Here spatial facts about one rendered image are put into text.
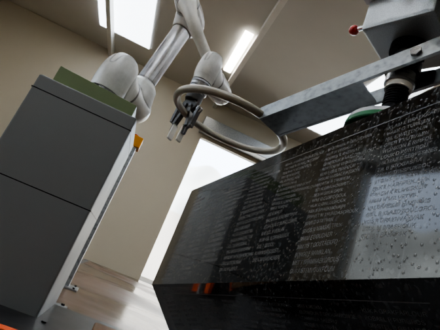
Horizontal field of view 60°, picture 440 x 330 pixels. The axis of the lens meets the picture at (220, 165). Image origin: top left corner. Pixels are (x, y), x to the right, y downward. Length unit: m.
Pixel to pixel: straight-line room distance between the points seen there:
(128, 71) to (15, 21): 7.33
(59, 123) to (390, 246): 1.28
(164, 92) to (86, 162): 6.81
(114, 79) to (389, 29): 1.10
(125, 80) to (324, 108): 0.91
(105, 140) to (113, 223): 6.05
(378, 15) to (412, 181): 0.79
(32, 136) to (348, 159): 1.18
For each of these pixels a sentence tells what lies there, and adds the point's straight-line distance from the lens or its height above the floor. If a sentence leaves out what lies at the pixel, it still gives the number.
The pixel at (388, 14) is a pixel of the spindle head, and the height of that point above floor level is 1.15.
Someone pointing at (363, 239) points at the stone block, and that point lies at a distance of 0.53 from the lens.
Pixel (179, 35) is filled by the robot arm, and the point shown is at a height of 1.43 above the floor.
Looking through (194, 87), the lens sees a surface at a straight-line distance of 1.35.
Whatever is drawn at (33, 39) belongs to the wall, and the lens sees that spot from 8.78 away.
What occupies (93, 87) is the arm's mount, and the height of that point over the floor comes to 0.84.
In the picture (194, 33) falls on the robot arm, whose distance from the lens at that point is 1.94.
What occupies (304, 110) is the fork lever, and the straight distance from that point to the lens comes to 1.26.
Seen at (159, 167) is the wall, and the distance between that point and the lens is 7.72.
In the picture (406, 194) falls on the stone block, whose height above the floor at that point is 0.49.
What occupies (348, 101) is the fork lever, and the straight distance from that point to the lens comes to 1.23.
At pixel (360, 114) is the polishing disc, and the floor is 0.82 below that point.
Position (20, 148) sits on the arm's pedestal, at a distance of 1.53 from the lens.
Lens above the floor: 0.30
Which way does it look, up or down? 18 degrees up
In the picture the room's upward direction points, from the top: 22 degrees clockwise
